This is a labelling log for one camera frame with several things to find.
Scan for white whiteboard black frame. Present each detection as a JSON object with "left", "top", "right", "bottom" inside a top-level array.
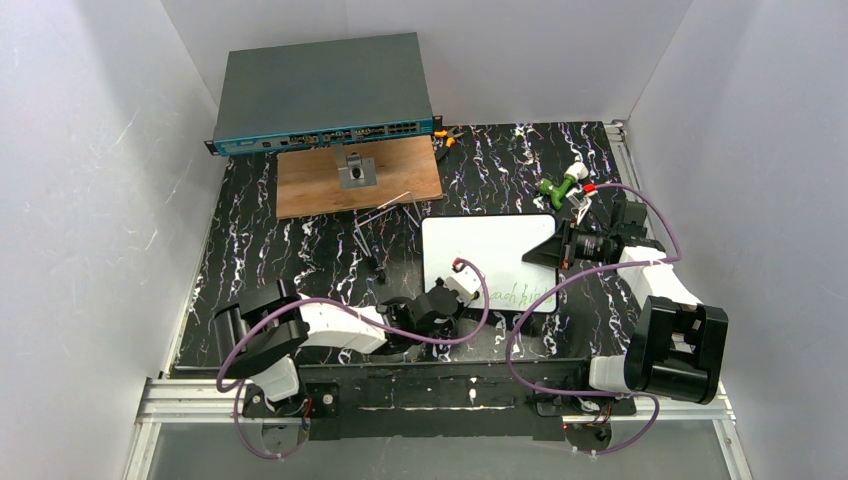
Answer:
[{"left": 421, "top": 213, "right": 559, "bottom": 312}]

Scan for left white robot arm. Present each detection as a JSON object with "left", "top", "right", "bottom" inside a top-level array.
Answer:
[{"left": 213, "top": 274, "right": 484, "bottom": 402}]

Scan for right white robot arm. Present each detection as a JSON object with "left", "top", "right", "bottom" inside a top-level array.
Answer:
[{"left": 522, "top": 200, "right": 729, "bottom": 404}]

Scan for green white marker tool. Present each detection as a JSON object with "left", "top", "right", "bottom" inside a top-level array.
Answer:
[{"left": 536, "top": 161, "right": 589, "bottom": 211}]

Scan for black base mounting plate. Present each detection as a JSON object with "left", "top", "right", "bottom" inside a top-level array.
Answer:
[{"left": 239, "top": 357, "right": 637, "bottom": 442}]

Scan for brown wooden board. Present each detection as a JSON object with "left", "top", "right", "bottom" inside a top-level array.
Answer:
[{"left": 275, "top": 135, "right": 443, "bottom": 219}]

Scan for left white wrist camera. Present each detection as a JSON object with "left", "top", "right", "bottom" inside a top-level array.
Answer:
[{"left": 444, "top": 258, "right": 482, "bottom": 307}]

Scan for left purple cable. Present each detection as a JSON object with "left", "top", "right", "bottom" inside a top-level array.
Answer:
[{"left": 215, "top": 259, "right": 492, "bottom": 462}]

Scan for purple cable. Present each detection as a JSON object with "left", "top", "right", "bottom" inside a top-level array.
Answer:
[
  {"left": 504, "top": 182, "right": 684, "bottom": 457},
  {"left": 215, "top": 259, "right": 492, "bottom": 462}
]

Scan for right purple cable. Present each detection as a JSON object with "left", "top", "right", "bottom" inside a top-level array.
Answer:
[{"left": 504, "top": 182, "right": 684, "bottom": 457}]

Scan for orange handled pliers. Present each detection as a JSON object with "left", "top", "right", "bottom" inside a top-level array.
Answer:
[{"left": 433, "top": 127, "right": 463, "bottom": 162}]

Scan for grey metal stand bracket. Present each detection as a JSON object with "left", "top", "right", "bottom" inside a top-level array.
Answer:
[{"left": 331, "top": 144, "right": 377, "bottom": 190}]

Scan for grey network switch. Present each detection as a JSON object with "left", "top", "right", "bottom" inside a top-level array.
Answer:
[{"left": 208, "top": 33, "right": 438, "bottom": 156}]

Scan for aluminium rail frame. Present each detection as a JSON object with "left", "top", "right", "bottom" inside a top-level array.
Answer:
[{"left": 127, "top": 122, "right": 753, "bottom": 479}]

